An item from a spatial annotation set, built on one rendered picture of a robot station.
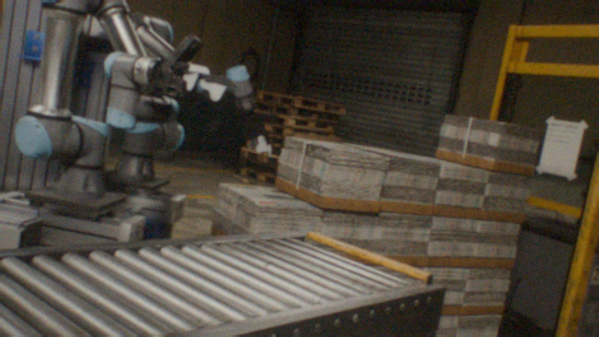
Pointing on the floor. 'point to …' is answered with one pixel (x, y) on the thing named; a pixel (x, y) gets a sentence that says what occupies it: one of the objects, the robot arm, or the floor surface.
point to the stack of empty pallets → (269, 166)
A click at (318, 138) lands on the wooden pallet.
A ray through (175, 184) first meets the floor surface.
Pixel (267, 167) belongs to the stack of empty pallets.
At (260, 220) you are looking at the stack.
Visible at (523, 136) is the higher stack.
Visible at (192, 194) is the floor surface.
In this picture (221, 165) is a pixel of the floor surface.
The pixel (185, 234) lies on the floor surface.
